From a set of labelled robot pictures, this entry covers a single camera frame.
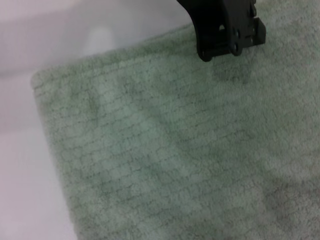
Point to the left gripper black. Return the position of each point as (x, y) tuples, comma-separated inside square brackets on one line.
[(220, 12)]

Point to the light green ribbed towel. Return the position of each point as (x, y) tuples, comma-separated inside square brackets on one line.
[(175, 150)]

